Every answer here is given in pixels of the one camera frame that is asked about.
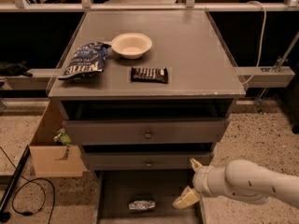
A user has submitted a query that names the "grey top drawer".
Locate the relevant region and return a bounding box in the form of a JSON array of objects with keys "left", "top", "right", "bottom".
[{"left": 63, "top": 119, "right": 229, "bottom": 146}]

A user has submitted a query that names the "blue chip bag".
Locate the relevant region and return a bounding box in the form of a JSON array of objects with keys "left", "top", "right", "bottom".
[{"left": 58, "top": 42, "right": 111, "bottom": 80}]

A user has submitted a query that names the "black object on ledge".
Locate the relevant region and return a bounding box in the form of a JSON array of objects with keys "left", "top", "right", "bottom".
[{"left": 0, "top": 61, "right": 33, "bottom": 77}]

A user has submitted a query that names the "white paper bowl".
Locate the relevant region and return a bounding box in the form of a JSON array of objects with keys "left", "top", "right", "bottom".
[{"left": 111, "top": 33, "right": 152, "bottom": 60}]

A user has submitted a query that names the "grey middle drawer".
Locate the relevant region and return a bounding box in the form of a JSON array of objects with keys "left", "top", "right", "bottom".
[{"left": 81, "top": 151, "right": 214, "bottom": 171}]

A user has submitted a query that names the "black bar on floor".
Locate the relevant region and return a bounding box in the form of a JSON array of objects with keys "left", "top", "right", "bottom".
[{"left": 0, "top": 147, "right": 30, "bottom": 224}]

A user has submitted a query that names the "grey drawer cabinet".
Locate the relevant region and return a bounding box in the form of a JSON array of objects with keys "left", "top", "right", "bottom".
[{"left": 45, "top": 8, "right": 247, "bottom": 224}]

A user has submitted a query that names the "white hanging cable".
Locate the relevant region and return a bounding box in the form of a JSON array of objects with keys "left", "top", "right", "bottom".
[{"left": 240, "top": 0, "right": 268, "bottom": 86}]

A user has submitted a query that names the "dark chocolate bar wrapper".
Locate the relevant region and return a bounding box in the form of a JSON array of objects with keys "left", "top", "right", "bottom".
[{"left": 131, "top": 67, "right": 168, "bottom": 84}]

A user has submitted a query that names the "cardboard box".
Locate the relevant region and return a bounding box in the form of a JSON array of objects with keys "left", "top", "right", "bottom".
[{"left": 29, "top": 102, "right": 84, "bottom": 177}]

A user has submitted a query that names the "grey drawer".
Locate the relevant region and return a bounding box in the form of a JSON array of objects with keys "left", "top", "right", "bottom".
[
  {"left": 94, "top": 170, "right": 204, "bottom": 224},
  {"left": 63, "top": 119, "right": 229, "bottom": 146},
  {"left": 81, "top": 151, "right": 214, "bottom": 171}
]

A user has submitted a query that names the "silver blue redbull can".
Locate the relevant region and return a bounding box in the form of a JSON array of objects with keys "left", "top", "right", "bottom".
[{"left": 128, "top": 200, "right": 156, "bottom": 212}]

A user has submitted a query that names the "metal rail frame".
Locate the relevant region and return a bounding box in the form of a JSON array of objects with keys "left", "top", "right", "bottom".
[{"left": 0, "top": 0, "right": 299, "bottom": 12}]

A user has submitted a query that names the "green bottle in box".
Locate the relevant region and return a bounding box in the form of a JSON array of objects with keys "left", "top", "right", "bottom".
[{"left": 53, "top": 128, "right": 72, "bottom": 146}]

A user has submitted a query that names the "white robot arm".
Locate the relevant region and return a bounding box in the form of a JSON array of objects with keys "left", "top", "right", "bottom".
[{"left": 173, "top": 159, "right": 299, "bottom": 209}]

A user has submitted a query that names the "grey bottom drawer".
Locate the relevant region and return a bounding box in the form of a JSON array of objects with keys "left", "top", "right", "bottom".
[{"left": 94, "top": 170, "right": 204, "bottom": 224}]

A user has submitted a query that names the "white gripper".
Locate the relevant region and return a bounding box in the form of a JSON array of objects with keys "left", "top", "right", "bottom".
[{"left": 173, "top": 158, "right": 226, "bottom": 209}]

